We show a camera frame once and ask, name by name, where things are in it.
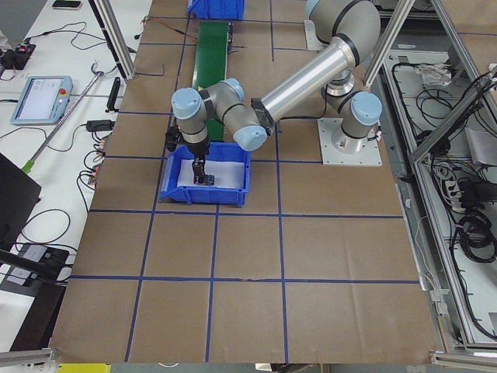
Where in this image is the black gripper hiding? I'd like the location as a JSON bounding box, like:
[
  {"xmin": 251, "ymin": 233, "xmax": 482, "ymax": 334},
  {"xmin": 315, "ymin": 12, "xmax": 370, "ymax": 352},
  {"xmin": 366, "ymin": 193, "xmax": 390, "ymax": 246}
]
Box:
[{"xmin": 187, "ymin": 140, "xmax": 210, "ymax": 183}]

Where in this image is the red push button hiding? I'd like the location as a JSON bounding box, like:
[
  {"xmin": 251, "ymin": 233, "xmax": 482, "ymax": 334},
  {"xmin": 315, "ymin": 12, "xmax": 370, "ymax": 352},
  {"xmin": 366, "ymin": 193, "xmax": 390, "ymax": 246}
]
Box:
[{"xmin": 193, "ymin": 175, "xmax": 215, "ymax": 187}]

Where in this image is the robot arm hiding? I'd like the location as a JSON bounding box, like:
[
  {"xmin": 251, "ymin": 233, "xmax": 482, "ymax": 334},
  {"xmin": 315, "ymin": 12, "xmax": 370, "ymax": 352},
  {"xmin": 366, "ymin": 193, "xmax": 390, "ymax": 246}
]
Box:
[{"xmin": 171, "ymin": 1, "xmax": 381, "ymax": 185}]

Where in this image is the white foam pad left bin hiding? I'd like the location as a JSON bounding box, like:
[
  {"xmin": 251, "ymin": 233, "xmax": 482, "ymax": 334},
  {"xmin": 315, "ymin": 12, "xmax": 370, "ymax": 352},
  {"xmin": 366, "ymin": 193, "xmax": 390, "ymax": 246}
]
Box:
[{"xmin": 177, "ymin": 159, "xmax": 245, "ymax": 189}]

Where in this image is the blue bin left side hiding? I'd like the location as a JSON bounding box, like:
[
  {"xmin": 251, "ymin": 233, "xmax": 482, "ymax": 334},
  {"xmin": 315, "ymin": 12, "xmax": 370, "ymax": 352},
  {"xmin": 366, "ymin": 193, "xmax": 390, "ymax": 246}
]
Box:
[{"xmin": 159, "ymin": 142, "xmax": 251, "ymax": 207}]

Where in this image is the blue bin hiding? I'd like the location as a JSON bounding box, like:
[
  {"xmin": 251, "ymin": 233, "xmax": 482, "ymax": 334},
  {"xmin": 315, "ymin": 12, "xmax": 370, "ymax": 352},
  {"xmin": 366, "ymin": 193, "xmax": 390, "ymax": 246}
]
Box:
[
  {"xmin": 187, "ymin": 0, "xmax": 245, "ymax": 20},
  {"xmin": 159, "ymin": 142, "xmax": 251, "ymax": 207}
]

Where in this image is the green conveyor belt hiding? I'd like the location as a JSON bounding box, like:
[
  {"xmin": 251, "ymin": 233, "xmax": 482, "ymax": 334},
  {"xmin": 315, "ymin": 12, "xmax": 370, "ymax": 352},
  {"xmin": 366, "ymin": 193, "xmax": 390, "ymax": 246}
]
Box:
[{"xmin": 192, "ymin": 21, "xmax": 230, "ymax": 142}]

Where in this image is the black power adapter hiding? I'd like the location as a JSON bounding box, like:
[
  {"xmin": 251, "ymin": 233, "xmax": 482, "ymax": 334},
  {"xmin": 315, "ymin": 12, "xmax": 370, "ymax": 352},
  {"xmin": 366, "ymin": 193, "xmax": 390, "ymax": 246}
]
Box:
[{"xmin": 85, "ymin": 120, "xmax": 115, "ymax": 132}]

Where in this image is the blue bin right side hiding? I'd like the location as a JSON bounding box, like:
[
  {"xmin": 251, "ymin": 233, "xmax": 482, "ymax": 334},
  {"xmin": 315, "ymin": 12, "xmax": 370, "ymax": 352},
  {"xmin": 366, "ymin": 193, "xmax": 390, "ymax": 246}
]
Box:
[{"xmin": 187, "ymin": 0, "xmax": 245, "ymax": 20}]

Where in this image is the teach pendant tablet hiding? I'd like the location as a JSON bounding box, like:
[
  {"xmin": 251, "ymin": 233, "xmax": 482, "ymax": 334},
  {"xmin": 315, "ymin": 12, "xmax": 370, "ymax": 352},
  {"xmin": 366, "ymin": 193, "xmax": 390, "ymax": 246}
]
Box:
[{"xmin": 11, "ymin": 75, "xmax": 73, "ymax": 126}]

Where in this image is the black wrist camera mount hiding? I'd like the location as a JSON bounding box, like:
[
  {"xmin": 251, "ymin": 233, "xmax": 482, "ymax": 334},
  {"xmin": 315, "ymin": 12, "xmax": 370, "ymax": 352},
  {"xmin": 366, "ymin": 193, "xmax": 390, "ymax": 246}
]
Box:
[{"xmin": 165, "ymin": 126, "xmax": 183, "ymax": 152}]

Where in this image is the red black wire pair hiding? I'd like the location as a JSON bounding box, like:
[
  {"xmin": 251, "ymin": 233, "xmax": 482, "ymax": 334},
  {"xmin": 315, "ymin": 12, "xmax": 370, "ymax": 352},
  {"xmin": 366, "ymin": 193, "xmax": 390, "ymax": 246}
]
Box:
[{"xmin": 141, "ymin": 15, "xmax": 200, "ymax": 40}]

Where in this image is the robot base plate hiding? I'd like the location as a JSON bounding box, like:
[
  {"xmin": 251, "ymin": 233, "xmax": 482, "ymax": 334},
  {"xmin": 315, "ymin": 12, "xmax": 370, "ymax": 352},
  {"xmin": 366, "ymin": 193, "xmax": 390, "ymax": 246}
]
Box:
[
  {"xmin": 317, "ymin": 117, "xmax": 382, "ymax": 167},
  {"xmin": 304, "ymin": 20, "xmax": 331, "ymax": 51}
]

